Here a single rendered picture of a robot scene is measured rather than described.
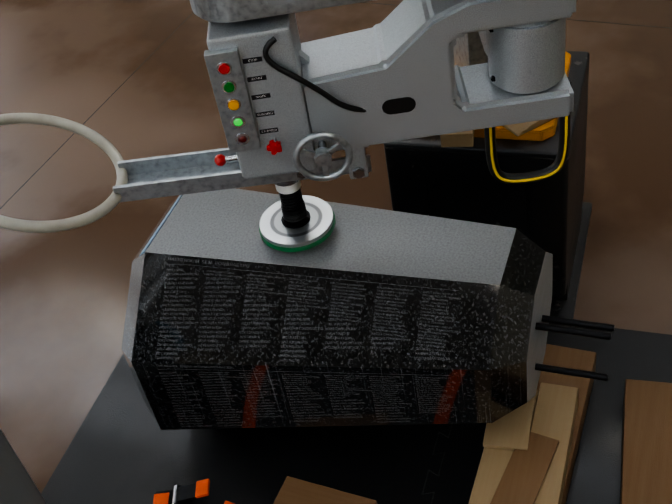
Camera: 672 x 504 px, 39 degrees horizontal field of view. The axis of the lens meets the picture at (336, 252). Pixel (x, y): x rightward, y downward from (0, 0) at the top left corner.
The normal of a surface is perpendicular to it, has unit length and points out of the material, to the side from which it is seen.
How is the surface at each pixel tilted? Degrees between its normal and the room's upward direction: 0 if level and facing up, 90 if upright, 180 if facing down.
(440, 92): 90
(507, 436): 0
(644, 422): 0
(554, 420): 0
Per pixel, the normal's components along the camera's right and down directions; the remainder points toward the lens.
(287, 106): 0.05, 0.67
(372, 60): -0.22, -0.72
